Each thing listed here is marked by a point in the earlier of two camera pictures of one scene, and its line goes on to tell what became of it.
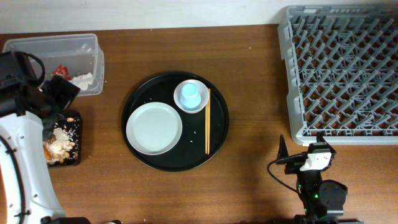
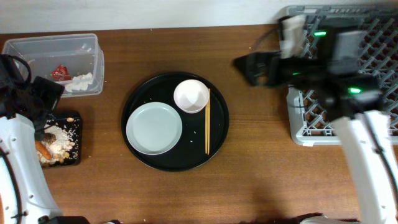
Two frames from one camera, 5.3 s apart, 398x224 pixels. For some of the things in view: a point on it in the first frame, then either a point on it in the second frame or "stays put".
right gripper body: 294,166 → 295,72
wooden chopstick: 209,103 stays put
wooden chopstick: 206,128 stays put
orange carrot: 48,154 stays put
